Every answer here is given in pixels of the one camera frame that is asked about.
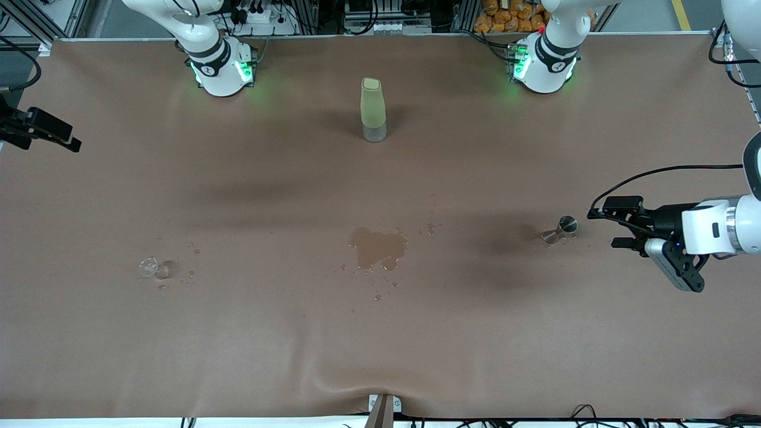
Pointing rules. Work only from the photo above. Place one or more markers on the white power strip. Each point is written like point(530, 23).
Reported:
point(261, 18)

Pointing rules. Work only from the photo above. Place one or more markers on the aluminium frame structure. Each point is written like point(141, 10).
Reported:
point(76, 18)

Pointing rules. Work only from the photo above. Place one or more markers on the clear glass measuring beaker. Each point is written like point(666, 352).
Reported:
point(156, 268)

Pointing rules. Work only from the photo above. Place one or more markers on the steel double cone jigger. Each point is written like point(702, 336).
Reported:
point(569, 224)

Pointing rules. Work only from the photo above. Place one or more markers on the metal edge bracket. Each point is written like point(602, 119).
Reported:
point(383, 410)

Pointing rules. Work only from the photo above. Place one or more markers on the spilled liquid puddle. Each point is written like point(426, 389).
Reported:
point(377, 246)

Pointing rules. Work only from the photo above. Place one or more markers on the orange bread pile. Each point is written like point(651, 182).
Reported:
point(511, 15)

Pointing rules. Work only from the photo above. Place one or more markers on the grey control box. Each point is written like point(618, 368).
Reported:
point(386, 18)

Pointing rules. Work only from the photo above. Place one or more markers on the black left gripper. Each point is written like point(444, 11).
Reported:
point(666, 220)

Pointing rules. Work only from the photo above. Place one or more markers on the green sleeved glass bottle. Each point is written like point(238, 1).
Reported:
point(373, 107)

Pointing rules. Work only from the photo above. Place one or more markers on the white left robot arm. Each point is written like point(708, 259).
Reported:
point(544, 65)

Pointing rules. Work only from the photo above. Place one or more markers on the brown table mat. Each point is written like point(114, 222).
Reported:
point(238, 345)

